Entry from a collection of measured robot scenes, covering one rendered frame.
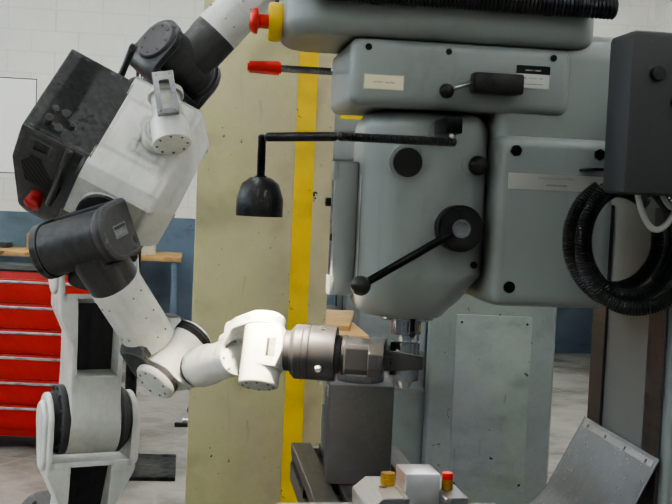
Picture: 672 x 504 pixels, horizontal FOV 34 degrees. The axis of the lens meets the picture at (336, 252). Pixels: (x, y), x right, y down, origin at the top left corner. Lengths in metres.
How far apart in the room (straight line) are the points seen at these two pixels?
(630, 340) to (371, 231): 0.48
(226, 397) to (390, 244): 1.91
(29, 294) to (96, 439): 4.03
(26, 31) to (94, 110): 8.94
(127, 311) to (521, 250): 0.68
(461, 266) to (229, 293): 1.85
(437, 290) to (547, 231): 0.19
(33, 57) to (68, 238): 9.05
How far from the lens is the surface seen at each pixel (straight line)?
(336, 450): 2.09
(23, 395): 6.40
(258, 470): 3.58
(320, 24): 1.64
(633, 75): 1.49
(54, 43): 10.89
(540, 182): 1.70
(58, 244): 1.89
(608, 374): 1.97
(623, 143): 1.48
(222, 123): 3.46
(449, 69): 1.67
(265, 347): 1.78
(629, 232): 1.90
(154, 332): 1.97
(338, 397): 2.07
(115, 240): 1.87
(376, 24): 1.65
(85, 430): 2.31
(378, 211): 1.67
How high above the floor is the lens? 1.50
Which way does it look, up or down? 3 degrees down
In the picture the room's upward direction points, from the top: 3 degrees clockwise
